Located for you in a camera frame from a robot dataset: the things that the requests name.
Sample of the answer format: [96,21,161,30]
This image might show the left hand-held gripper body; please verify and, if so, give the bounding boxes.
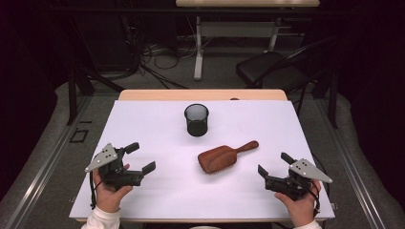
[84,142,145,192]

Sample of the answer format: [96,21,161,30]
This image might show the white desk with metal legs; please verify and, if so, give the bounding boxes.
[175,0,321,81]

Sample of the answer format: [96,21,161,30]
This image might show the person's right hand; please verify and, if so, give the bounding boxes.
[274,179,322,228]

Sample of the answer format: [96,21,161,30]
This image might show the black folding chair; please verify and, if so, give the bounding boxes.
[235,34,339,128]

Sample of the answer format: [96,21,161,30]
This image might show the left hand-held gripper cable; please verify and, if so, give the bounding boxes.
[89,171,105,211]

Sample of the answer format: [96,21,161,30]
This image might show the metal floor rail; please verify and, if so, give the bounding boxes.
[4,94,94,229]
[318,94,385,229]

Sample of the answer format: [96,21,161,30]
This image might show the dark curtain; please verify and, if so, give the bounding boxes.
[0,0,60,199]
[337,0,405,204]

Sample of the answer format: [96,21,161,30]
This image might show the brown wooden hair brush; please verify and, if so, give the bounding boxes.
[197,139,260,175]

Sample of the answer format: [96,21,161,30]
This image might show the bundle of black cables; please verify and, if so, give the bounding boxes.
[125,15,200,91]

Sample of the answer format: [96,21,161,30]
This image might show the person's left hand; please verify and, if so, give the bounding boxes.
[92,163,134,214]

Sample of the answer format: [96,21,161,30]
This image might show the light wooden table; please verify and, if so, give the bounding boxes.
[75,89,330,223]

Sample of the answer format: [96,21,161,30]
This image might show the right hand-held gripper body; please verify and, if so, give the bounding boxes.
[265,157,334,202]

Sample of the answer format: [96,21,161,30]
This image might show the black floor outlet frame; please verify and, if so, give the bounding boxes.
[69,127,90,144]

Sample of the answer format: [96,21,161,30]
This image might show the right hand-held gripper cable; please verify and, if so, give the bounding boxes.
[305,180,321,218]

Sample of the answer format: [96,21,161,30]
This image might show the black mesh cup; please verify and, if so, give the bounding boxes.
[183,103,210,137]

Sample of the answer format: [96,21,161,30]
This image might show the hand-held gripper cable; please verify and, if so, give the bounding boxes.
[89,171,105,211]
[305,180,321,218]

